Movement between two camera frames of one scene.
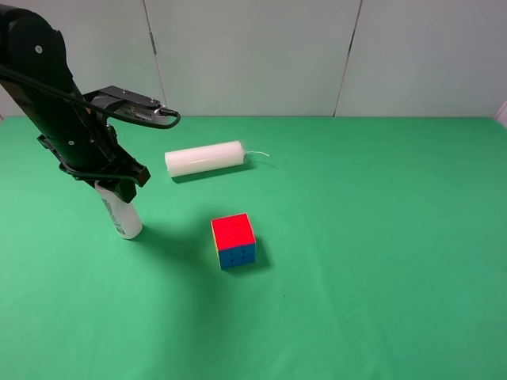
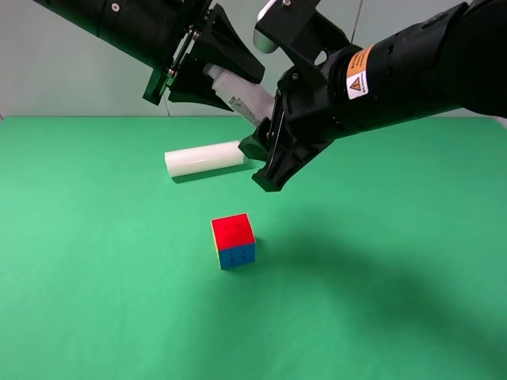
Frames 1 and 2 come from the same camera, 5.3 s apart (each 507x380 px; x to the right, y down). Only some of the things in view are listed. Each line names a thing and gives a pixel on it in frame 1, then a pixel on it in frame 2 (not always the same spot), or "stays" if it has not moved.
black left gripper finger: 125,165 → 219,44
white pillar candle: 200,159 stays
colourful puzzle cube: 235,241 stays
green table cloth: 380,254 stays
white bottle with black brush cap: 124,215 → 251,100
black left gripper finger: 123,189 → 194,85
